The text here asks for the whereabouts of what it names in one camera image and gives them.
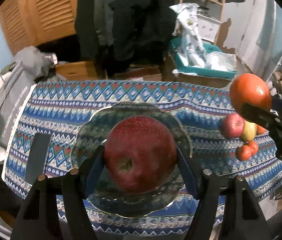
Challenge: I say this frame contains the yellow-green mango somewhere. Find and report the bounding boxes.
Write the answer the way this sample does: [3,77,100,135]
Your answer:
[241,120,257,142]

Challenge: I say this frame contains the small orange tangerine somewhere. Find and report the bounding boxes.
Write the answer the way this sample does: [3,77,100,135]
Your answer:
[247,141,258,155]
[236,145,252,161]

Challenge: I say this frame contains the large orange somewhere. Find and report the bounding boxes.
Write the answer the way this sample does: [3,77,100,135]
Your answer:
[229,73,272,116]

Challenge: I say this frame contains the small red apple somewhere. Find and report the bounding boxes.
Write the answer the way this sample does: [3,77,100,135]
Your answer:
[222,113,244,139]

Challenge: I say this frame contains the large dark red apple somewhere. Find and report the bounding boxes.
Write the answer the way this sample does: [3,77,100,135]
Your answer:
[104,116,177,194]

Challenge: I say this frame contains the black smartphone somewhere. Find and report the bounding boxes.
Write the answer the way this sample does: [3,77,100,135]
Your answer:
[24,133,51,185]

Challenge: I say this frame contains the dark glass plate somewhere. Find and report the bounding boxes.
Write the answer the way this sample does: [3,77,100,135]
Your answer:
[70,102,193,218]

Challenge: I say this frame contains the blue patterned tablecloth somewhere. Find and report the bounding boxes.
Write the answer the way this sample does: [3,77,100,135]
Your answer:
[2,80,282,239]

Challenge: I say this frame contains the white printed plastic bag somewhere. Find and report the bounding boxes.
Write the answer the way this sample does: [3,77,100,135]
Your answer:
[169,3,207,68]

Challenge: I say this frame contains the grey tote bag with text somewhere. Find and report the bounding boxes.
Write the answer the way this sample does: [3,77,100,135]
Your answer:
[0,62,38,149]

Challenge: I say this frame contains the teal box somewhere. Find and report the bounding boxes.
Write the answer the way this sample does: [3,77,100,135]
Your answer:
[169,38,237,80]

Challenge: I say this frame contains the cardboard box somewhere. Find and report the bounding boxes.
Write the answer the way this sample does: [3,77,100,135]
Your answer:
[55,61,98,81]

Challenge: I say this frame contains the dark hanging clothes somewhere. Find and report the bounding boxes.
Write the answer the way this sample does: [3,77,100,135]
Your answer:
[74,0,176,77]

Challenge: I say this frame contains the wooden louvered closet door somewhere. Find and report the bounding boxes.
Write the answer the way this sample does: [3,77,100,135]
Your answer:
[0,0,77,55]

